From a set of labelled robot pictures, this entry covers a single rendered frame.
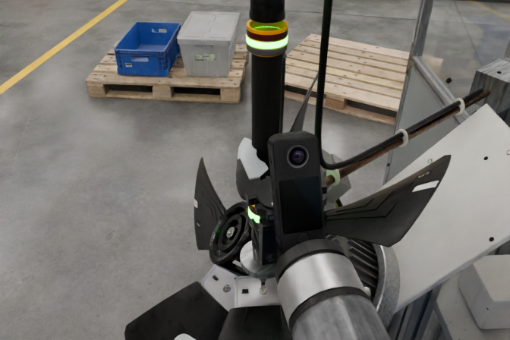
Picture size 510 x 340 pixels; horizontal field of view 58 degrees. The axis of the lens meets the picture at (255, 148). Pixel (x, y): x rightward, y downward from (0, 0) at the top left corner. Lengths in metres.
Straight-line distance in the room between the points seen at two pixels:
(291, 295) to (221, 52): 3.18
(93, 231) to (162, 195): 0.43
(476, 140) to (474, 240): 0.20
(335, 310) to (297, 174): 0.13
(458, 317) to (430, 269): 0.39
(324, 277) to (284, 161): 0.11
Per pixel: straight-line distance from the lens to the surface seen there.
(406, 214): 0.57
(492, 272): 1.19
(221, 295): 0.87
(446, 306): 1.23
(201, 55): 3.57
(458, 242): 0.84
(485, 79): 1.04
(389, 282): 0.85
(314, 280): 0.41
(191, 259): 2.39
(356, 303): 0.40
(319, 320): 0.39
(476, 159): 0.90
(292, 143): 0.43
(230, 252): 0.76
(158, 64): 3.68
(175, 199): 2.72
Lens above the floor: 1.80
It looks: 36 degrees down
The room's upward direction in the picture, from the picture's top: straight up
